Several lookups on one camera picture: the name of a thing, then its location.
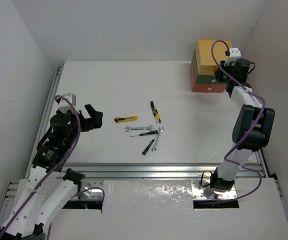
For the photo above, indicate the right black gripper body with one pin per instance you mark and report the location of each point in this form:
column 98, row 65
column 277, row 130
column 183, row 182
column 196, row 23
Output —
column 222, row 76

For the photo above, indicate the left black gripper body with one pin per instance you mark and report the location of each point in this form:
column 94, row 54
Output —
column 84, row 121

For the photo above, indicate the green drawer box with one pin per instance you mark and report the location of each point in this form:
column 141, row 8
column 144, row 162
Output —
column 202, row 79

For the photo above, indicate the red drawer box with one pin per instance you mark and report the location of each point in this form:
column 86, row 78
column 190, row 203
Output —
column 204, row 88

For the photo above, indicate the black green screwdriver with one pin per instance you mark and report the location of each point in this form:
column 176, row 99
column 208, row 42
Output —
column 153, row 111
column 153, row 132
column 149, row 146

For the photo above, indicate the small yellow utility knife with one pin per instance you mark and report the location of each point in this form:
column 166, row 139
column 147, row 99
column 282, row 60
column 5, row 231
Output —
column 157, row 115

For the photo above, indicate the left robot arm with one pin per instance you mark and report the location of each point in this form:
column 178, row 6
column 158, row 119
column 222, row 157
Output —
column 36, row 207

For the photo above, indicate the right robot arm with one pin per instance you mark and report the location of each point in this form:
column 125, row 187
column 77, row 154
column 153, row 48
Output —
column 253, row 126

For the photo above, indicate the horizontal silver wrench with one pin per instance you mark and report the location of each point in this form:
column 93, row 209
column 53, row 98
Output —
column 149, row 128

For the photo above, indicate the diagonal silver wrench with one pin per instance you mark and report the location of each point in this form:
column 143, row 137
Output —
column 155, row 146

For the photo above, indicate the white foam sheet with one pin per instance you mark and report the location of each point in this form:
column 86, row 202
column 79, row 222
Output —
column 147, row 195

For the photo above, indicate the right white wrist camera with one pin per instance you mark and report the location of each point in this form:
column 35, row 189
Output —
column 232, row 55

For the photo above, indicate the aluminium front rail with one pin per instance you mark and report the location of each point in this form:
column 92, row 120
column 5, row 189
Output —
column 199, row 176

